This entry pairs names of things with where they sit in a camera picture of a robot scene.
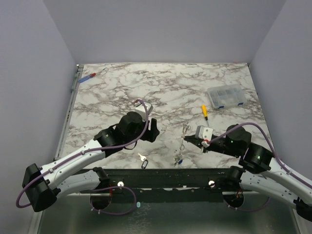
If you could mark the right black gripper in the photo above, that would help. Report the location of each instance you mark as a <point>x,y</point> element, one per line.
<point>201,143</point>

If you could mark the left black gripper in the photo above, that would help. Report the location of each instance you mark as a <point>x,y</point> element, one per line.
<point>150,135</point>

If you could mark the large grey metal keyring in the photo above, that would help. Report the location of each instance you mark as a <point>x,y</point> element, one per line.
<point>185,129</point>

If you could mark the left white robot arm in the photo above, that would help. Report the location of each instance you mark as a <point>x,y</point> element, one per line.
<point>44,185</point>

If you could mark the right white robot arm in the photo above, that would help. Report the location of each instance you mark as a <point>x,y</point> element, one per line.
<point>259,169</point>

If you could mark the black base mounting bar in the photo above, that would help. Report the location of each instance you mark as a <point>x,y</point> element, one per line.
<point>168,185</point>

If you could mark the clear plastic screw box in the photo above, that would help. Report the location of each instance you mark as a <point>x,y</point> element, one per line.
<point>226,96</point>

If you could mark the blue red screwdriver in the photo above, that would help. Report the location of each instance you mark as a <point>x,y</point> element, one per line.
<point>85,78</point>

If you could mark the yellow handled screwdriver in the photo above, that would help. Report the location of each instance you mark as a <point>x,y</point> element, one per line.
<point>204,111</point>

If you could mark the left aluminium rail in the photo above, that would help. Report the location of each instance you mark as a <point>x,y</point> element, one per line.
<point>74,91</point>

